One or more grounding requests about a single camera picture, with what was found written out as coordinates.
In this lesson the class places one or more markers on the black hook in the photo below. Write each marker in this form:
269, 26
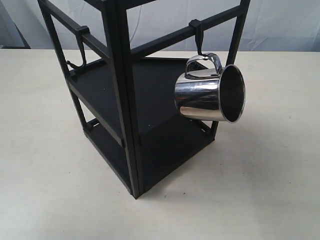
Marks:
79, 32
198, 35

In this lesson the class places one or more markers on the stainless steel mug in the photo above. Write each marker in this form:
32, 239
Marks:
207, 91

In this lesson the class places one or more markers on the black metal shelf rack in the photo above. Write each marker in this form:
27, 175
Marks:
124, 96

